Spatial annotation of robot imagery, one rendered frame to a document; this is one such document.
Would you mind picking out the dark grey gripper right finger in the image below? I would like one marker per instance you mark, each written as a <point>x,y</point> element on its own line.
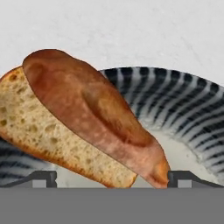
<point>180,178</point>

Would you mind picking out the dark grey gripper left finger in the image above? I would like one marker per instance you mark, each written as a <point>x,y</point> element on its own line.
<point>43,178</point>

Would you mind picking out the blue striped white plate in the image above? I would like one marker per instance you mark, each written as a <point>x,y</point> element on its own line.
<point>180,110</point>

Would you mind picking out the brown crusty bread bun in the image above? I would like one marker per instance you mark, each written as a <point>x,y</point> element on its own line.
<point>84,116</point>

